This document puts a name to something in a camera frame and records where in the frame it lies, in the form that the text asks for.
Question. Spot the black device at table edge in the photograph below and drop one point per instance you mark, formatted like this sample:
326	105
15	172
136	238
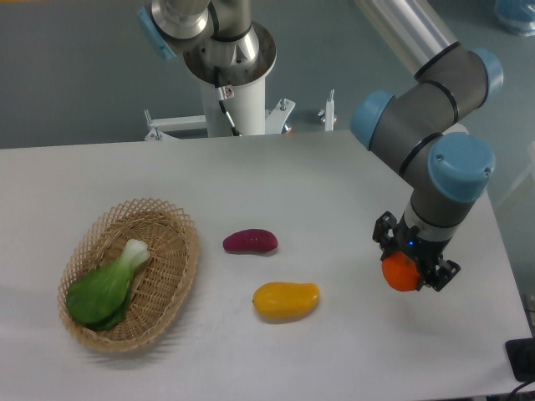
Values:
520	353

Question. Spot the green bok choy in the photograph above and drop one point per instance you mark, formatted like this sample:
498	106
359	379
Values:
99	300

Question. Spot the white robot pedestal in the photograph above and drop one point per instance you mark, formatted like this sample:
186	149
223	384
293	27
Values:
244	108

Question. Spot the yellow mango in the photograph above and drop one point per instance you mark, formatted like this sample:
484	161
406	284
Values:
285	301

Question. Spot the purple sweet potato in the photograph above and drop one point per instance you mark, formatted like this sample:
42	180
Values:
251	241

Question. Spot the orange fruit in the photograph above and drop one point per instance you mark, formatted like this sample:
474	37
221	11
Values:
400	272

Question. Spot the woven wicker basket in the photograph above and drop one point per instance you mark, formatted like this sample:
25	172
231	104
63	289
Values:
157	287

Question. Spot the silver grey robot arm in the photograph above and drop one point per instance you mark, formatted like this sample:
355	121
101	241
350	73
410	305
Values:
413	134

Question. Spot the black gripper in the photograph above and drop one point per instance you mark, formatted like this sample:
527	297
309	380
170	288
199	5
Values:
422	242

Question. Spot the blue object top right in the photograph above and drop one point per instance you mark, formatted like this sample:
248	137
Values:
516	15

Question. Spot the white bracket post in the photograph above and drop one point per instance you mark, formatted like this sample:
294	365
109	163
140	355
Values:
327	116

